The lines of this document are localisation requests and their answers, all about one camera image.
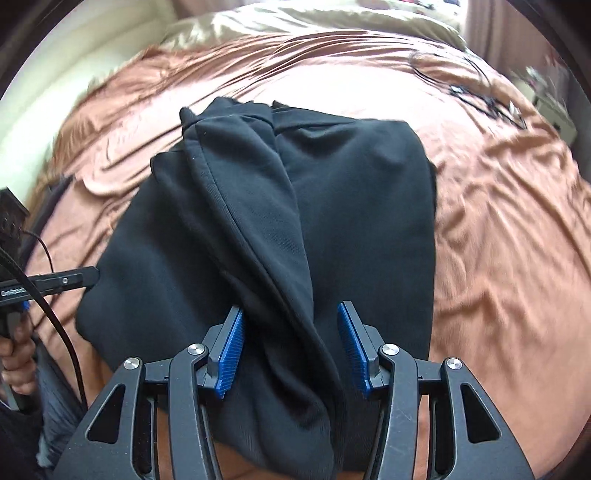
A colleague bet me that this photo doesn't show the black sweatshirt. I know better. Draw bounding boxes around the black sweatshirt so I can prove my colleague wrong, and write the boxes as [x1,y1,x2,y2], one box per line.
[76,98,437,479]

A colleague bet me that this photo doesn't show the person's left hand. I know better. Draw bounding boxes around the person's left hand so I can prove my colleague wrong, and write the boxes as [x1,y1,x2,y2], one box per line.
[0,314,37,396]

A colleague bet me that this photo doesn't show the orange bed sheet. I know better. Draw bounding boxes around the orange bed sheet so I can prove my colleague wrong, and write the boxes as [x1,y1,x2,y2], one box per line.
[27,30,590,477]

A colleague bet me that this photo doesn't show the cream padded headboard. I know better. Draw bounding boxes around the cream padded headboard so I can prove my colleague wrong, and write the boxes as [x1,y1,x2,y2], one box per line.
[1,1,176,201]

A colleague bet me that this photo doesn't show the white bedside table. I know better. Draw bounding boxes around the white bedside table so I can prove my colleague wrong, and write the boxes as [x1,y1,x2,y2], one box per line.
[533,94,577,146]

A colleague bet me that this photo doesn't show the beige duvet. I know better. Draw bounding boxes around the beige duvet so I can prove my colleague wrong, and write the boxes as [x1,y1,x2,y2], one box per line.
[161,1,467,51]

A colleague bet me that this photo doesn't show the pink curtain right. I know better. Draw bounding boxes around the pink curtain right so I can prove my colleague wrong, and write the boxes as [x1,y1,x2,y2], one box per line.
[464,0,553,75]

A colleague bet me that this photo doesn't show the black cable at left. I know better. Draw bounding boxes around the black cable at left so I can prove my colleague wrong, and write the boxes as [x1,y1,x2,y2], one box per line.
[0,229,89,411]

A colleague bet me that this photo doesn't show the black cables on bed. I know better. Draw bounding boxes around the black cables on bed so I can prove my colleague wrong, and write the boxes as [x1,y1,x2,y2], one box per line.
[407,49,529,131]

